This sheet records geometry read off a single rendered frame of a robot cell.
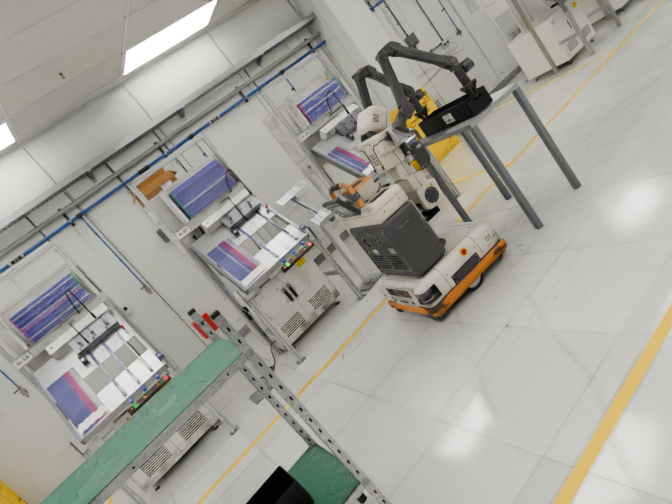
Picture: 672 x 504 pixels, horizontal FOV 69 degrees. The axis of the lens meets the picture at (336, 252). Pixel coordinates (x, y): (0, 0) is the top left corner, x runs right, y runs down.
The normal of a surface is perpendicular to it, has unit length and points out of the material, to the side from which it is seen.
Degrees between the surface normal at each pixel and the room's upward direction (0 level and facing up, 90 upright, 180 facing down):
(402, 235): 90
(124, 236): 90
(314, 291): 90
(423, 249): 90
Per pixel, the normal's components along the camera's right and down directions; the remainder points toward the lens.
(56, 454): 0.43, -0.09
